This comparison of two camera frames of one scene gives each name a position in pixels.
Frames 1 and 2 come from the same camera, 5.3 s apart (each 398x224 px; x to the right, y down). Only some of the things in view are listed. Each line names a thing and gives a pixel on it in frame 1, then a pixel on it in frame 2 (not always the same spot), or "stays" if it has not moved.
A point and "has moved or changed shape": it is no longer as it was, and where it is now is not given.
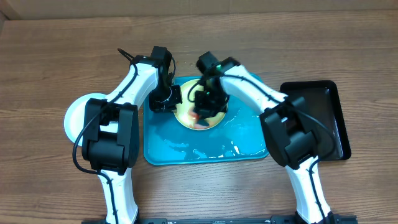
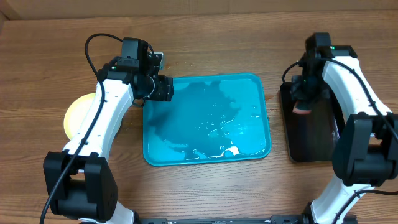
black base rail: [275, 219] stays
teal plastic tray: [240, 136] stays
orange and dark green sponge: [199, 123] has moved or changed shape
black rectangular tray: [323, 114] stays
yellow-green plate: [188, 104] to [76, 114]
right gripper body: [212, 104] to [310, 88]
